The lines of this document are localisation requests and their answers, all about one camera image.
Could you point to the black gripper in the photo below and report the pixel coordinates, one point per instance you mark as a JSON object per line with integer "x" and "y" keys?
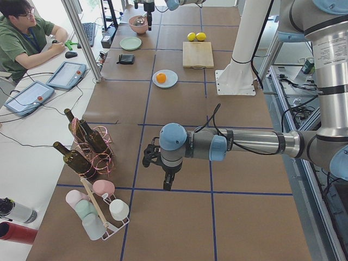
{"x": 170, "y": 170}
{"x": 148, "y": 7}

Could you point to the orange fruit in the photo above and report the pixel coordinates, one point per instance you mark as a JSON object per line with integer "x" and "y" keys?
{"x": 161, "y": 77}

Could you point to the light blue plate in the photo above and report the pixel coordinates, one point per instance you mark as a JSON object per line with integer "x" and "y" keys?
{"x": 171, "y": 80}

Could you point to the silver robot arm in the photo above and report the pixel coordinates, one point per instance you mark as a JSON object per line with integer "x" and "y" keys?
{"x": 174, "y": 4}
{"x": 324, "y": 24}

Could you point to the light green plate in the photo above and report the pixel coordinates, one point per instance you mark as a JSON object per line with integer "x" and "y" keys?
{"x": 130, "y": 43}

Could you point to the metal scoop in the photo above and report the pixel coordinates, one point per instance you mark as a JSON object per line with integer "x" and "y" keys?
{"x": 140, "y": 21}

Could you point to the pink bowl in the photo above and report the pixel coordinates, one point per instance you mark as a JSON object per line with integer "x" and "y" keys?
{"x": 138, "y": 29}

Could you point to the lemon near board lower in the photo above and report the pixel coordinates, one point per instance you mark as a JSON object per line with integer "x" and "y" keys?
{"x": 191, "y": 37}

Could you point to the lemon board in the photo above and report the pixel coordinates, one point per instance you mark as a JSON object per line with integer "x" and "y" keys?
{"x": 191, "y": 37}
{"x": 201, "y": 36}

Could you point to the grey folded cloth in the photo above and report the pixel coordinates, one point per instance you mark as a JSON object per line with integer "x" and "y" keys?
{"x": 126, "y": 59}

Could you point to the black small computer box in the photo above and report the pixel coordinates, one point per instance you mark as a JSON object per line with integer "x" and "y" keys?
{"x": 108, "y": 37}

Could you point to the white cup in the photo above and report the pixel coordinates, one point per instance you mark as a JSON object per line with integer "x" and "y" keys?
{"x": 119, "y": 210}

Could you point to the lemon near board upper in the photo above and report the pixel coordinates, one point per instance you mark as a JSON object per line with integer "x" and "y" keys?
{"x": 201, "y": 36}

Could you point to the black keyboard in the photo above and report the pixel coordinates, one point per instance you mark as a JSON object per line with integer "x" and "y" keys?
{"x": 89, "y": 29}

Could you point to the wooden cutting board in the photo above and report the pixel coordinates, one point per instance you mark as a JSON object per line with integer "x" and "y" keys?
{"x": 198, "y": 55}

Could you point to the pink cup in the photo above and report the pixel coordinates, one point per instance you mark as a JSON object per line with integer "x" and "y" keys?
{"x": 102, "y": 186}

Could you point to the white cup rack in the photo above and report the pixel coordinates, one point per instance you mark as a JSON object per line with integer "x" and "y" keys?
{"x": 100, "y": 224}

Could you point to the dark wine bottle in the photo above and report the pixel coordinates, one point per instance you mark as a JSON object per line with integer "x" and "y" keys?
{"x": 94, "y": 139}
{"x": 74, "y": 127}
{"x": 77, "y": 162}

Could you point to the black computer mouse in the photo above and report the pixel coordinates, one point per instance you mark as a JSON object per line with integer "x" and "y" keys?
{"x": 70, "y": 54}

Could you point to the teach pendant far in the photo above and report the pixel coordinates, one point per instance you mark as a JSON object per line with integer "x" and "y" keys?
{"x": 67, "y": 75}

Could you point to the teach pendant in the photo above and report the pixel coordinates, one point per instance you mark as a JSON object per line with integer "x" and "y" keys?
{"x": 67, "y": 75}
{"x": 29, "y": 99}

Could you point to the person in green shirt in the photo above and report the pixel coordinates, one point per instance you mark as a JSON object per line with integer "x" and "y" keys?
{"x": 27, "y": 41}

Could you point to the teach pendant near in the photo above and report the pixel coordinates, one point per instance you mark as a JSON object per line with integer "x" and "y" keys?
{"x": 29, "y": 99}

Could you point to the grey water bottle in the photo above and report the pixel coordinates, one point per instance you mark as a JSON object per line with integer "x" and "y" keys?
{"x": 14, "y": 211}

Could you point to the red bottle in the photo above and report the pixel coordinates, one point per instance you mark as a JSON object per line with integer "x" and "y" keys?
{"x": 17, "y": 233}

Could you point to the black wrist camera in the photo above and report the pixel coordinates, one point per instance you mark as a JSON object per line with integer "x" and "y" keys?
{"x": 152, "y": 154}
{"x": 136, "y": 3}

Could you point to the copper wire bottle rack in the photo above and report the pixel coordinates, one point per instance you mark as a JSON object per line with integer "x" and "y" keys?
{"x": 102, "y": 163}

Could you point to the aluminium frame post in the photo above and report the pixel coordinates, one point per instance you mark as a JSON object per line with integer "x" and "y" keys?
{"x": 82, "y": 39}

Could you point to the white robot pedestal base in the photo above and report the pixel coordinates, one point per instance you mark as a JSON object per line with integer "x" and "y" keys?
{"x": 237, "y": 77}

